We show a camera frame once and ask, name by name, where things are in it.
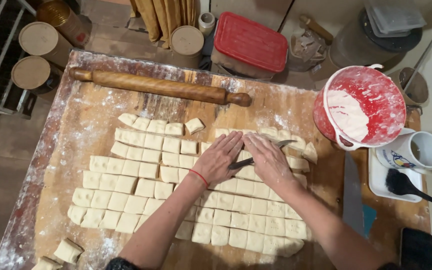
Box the black rectangular object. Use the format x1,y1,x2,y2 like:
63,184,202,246
400,227,432,270

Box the person's right hand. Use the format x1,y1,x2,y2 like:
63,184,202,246
242,132,294,188

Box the brown cardboard canister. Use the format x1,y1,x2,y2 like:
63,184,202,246
169,25,205,69
18,21,75,68
11,55,65,95

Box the rows of cut dough squares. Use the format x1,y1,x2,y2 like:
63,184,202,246
67,112,319,259

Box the brown cup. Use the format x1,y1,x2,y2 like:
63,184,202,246
388,67,430,106

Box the red thread bracelet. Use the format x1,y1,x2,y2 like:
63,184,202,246
188,169,209,188

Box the large dark pot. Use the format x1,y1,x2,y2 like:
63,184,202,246
328,7,424,70

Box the wooden rolling pin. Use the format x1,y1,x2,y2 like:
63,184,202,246
68,67,253,107

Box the clear plastic containers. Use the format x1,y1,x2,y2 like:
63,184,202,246
364,0,427,38

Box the white printed mug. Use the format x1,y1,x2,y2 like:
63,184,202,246
375,131,432,175

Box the large metal knife blade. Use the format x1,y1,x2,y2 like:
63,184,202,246
342,151,365,237

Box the person's left hand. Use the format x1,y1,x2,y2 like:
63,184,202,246
191,131,244,186

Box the metal spoon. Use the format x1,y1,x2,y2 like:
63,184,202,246
403,36,432,92

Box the gold tin can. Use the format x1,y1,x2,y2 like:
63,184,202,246
36,0,92,49

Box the red flour bucket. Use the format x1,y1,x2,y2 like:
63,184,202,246
312,64,407,151

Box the metal fork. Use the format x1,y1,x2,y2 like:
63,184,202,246
228,139,298,170

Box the wooden tool handle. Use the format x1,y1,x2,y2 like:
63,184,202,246
299,14,335,46

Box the loose dough scrap piece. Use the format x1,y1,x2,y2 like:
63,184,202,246
31,256,63,270
53,238,85,264

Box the yellow striped cloth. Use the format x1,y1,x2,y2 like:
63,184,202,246
130,0,198,49

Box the crumpled plastic bag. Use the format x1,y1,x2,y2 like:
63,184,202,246
288,30,327,73

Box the floured wooden work board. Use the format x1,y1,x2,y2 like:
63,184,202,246
0,49,432,270

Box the black pastry brush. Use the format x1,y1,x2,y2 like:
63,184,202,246
385,168,432,214

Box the small white jar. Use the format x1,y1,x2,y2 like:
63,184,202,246
198,12,216,37

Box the red-lidded plastic container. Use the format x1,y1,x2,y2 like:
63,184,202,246
210,11,289,80

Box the white rectangular tray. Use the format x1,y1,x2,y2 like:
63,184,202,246
368,127,424,203

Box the blue flat scraper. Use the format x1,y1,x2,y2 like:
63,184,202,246
362,204,377,239

